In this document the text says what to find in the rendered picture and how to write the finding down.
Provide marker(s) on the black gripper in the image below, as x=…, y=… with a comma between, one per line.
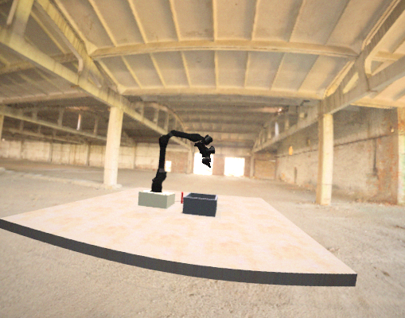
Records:
x=207, y=159

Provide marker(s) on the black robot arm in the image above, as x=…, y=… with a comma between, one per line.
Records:
x=156, y=185

